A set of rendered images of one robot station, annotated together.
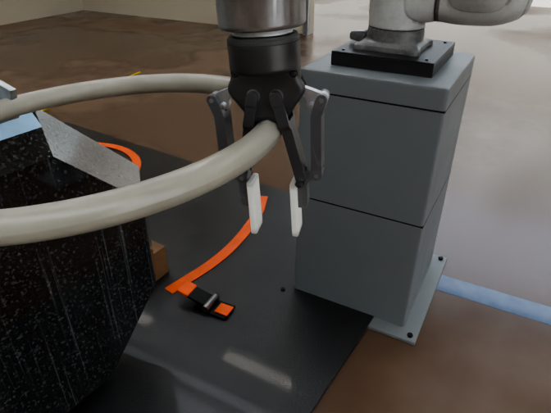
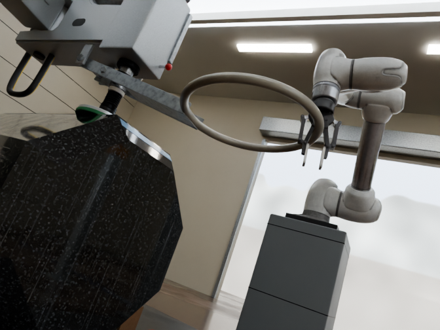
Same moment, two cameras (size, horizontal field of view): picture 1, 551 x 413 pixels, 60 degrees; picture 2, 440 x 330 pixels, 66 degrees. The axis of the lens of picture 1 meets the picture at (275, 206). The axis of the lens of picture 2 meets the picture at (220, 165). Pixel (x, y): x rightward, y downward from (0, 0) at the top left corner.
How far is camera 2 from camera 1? 93 cm
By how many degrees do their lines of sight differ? 48
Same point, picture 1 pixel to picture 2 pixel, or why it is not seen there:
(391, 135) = (314, 253)
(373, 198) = (298, 293)
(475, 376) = not seen: outside the picture
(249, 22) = (326, 92)
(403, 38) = (321, 216)
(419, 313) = not seen: outside the picture
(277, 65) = (330, 107)
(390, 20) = (316, 206)
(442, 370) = not seen: outside the picture
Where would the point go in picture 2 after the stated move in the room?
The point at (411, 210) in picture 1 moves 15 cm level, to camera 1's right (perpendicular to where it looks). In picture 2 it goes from (321, 302) to (351, 313)
